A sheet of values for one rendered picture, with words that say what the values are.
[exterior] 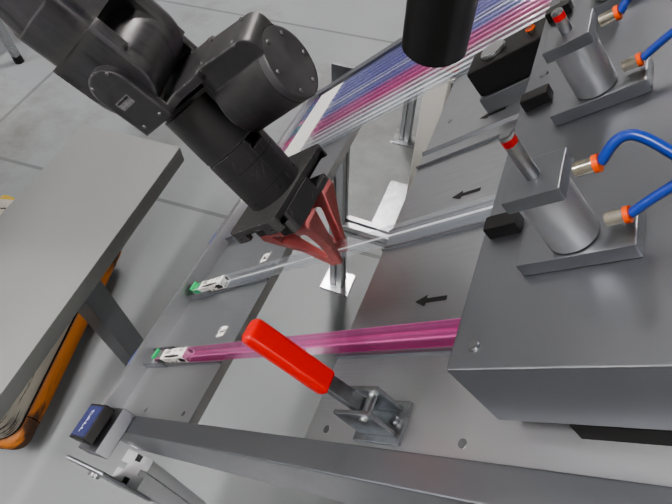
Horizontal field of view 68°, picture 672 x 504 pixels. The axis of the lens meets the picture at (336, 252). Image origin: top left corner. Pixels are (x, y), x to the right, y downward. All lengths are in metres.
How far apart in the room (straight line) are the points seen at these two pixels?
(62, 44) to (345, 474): 0.33
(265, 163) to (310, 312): 1.13
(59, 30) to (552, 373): 0.35
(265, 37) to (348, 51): 2.10
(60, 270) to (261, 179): 0.64
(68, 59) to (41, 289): 0.64
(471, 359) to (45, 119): 2.27
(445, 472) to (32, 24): 0.37
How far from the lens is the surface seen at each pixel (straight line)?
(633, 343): 0.21
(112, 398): 0.70
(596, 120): 0.31
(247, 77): 0.38
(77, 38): 0.40
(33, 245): 1.07
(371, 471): 0.30
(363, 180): 1.85
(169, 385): 0.62
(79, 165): 1.18
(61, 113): 2.40
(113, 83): 0.40
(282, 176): 0.44
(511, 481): 0.26
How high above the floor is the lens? 1.34
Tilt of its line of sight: 55 degrees down
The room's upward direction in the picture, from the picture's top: straight up
